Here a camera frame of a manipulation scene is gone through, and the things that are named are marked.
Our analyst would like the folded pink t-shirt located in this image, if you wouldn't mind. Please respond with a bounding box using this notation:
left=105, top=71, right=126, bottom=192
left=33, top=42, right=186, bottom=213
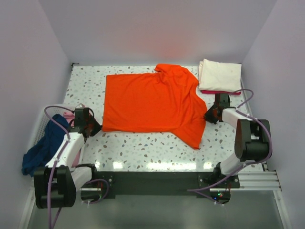
left=200, top=90, right=241, bottom=95

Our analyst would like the orange t-shirt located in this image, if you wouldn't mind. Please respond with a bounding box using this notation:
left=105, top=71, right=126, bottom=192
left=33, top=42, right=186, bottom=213
left=102, top=64, right=207, bottom=149

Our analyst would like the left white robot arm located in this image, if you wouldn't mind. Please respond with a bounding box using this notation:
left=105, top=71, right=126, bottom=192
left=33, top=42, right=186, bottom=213
left=33, top=107, right=102, bottom=209

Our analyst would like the folded cream t-shirt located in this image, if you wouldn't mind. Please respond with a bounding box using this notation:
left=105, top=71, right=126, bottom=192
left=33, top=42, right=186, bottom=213
left=198, top=59, right=242, bottom=93

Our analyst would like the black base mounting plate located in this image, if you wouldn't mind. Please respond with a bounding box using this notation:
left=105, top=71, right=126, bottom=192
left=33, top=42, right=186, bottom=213
left=81, top=172, right=240, bottom=204

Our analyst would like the light pink t-shirt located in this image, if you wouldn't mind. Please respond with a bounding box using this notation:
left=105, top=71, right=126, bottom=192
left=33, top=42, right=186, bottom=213
left=61, top=111, right=85, bottom=170

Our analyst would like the navy blue t-shirt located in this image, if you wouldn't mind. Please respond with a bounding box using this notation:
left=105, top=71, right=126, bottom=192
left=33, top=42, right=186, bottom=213
left=21, top=121, right=65, bottom=177

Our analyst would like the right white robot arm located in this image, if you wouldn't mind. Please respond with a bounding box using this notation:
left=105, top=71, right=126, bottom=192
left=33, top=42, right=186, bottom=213
left=204, top=93, right=272, bottom=187

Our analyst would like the white plastic laundry basket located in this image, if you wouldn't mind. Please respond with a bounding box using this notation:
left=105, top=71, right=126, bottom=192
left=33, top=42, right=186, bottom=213
left=21, top=104, right=86, bottom=174

